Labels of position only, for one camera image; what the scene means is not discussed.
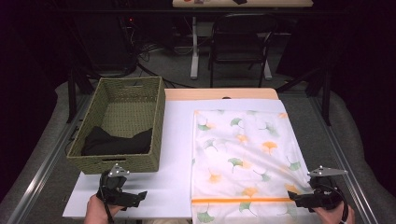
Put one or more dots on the person's right hand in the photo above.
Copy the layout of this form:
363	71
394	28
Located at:
333	216

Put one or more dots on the person's left hand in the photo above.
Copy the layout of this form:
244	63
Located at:
96	213

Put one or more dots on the silver metal rail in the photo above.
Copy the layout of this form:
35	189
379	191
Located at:
342	161
46	161

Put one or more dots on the dark equipment cabinet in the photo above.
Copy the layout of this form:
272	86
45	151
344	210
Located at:
102	40

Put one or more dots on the black metal stand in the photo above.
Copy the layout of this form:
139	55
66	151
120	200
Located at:
326	99
72	96

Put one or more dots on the black folding chair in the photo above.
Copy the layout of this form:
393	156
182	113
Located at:
239	40

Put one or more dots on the white table sheet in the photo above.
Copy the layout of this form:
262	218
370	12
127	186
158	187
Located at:
177	155

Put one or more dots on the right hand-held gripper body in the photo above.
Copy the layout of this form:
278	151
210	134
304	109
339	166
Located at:
327	196

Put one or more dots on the black cloth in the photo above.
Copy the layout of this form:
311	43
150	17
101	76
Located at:
115	144

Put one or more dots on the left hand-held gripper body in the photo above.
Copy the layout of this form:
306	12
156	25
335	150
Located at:
109	189

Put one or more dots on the ginkgo print mesh laundry bag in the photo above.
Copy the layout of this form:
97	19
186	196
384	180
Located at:
249	149

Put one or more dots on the green woven basket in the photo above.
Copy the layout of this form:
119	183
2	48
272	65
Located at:
130	163

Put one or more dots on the white legged wooden desk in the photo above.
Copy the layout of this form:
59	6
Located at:
243	3

